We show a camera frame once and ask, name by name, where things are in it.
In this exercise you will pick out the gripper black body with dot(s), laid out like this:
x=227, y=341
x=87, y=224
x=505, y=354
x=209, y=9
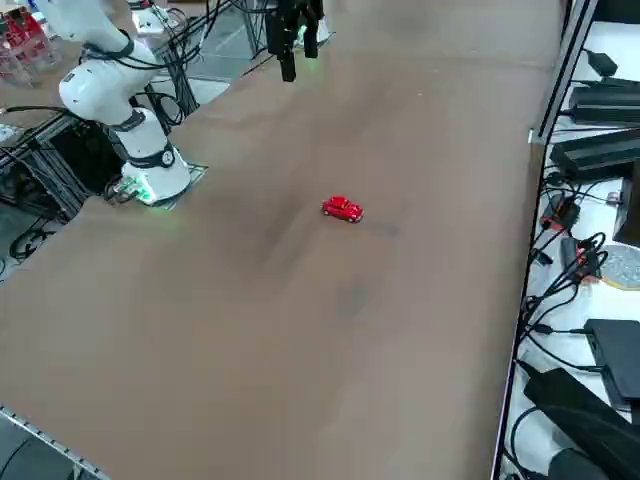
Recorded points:
x=282, y=25

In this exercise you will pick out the red toy car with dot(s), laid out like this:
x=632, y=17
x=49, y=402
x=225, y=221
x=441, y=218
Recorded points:
x=342, y=207

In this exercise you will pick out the small white box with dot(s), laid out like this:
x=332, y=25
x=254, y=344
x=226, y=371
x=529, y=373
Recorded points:
x=150, y=22

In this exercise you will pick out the clear shelf with red packets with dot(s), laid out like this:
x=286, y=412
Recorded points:
x=20, y=45

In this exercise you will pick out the small black power adapter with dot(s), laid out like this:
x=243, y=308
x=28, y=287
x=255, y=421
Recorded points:
x=602, y=62

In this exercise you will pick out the long black power brick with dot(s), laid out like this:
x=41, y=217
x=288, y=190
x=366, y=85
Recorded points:
x=605, y=102
x=595, y=152

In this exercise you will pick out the red and black hub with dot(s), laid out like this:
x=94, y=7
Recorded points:
x=562, y=215

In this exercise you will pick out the black monitor edge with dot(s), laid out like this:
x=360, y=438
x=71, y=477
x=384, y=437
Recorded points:
x=630, y=210

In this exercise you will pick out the grey round disc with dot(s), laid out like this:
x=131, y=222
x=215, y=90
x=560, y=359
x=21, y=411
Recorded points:
x=622, y=267

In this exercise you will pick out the black flat box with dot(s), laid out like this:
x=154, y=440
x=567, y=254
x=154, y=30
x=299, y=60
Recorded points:
x=617, y=360

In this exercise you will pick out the large black bag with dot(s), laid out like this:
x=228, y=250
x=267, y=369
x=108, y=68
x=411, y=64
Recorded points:
x=580, y=425

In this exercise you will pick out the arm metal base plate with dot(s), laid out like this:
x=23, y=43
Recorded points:
x=196, y=171

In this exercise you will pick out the white post foot bracket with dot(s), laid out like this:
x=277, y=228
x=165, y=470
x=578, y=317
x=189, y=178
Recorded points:
x=539, y=136

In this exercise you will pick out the black aluminium frame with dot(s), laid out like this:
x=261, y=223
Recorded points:
x=50, y=150

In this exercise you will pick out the aluminium edge rail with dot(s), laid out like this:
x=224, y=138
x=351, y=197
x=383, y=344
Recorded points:
x=50, y=445

